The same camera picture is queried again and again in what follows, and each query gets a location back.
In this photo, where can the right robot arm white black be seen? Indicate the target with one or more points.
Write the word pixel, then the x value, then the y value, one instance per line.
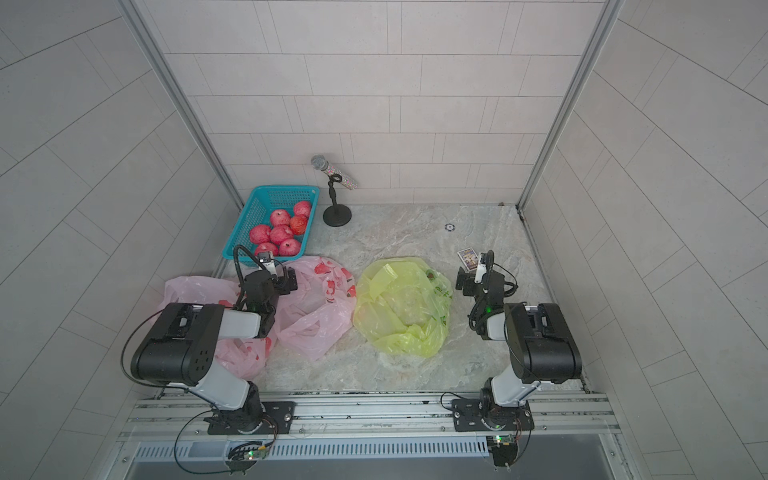
pixel 540 345

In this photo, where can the red apple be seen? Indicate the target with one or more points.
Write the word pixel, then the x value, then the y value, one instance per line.
pixel 280 217
pixel 298 224
pixel 280 233
pixel 289 247
pixel 259 234
pixel 303 208
pixel 267 247

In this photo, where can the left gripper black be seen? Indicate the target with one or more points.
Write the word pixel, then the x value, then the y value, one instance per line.
pixel 283 282

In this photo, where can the circuit board with cables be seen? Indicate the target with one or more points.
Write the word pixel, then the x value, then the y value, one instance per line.
pixel 243 457
pixel 503 450

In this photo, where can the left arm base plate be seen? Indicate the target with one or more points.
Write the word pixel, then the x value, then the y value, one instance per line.
pixel 267 418

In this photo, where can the aluminium rail frame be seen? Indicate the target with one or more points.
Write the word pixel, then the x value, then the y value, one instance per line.
pixel 570 426

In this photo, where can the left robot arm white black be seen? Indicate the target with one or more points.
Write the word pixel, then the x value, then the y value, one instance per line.
pixel 178 352

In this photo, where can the yellow-green plastic bag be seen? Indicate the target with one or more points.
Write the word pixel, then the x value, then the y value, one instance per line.
pixel 403 307

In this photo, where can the playing card deck box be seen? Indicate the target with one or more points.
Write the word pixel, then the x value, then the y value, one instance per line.
pixel 469 258

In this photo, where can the pink plastic bag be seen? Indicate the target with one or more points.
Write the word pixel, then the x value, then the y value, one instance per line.
pixel 311 319
pixel 244 357

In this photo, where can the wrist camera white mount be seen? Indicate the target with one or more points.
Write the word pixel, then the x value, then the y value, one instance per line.
pixel 267 262
pixel 481 269

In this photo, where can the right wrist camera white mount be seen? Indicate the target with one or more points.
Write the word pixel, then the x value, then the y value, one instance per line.
pixel 481 269

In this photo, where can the pink plastic bag back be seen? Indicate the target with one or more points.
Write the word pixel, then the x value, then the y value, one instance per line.
pixel 311 319

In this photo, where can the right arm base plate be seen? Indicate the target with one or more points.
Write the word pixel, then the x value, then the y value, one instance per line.
pixel 475 415

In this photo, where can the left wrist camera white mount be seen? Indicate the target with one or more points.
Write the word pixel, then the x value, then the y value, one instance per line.
pixel 267 262

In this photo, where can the right circuit board with cables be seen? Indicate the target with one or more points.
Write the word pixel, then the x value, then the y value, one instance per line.
pixel 503 450

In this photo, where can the left circuit board with cables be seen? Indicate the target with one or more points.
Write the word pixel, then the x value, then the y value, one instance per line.
pixel 243 457

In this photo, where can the teal plastic basket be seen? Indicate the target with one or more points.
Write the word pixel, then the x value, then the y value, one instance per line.
pixel 258 209

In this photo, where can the microphone on black stand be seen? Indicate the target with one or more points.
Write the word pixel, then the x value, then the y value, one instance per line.
pixel 337 214

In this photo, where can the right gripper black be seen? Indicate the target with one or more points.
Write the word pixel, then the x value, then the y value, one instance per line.
pixel 464 276

